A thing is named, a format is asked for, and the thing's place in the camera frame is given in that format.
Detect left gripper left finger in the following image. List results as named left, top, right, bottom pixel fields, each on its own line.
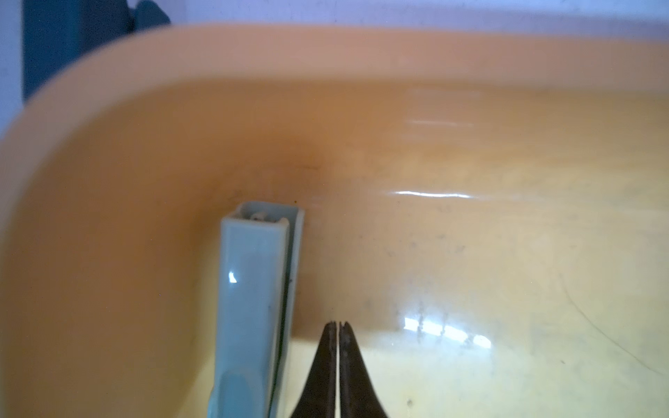
left=290, top=322, right=338, bottom=418

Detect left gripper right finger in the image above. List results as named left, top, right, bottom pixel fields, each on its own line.
left=339, top=322, right=388, bottom=418

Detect pale green pruning pliers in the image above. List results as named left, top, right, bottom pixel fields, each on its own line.
left=207, top=201, right=305, bottom=417

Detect yellow plastic storage tray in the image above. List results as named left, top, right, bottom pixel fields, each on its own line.
left=1, top=25, right=668, bottom=417

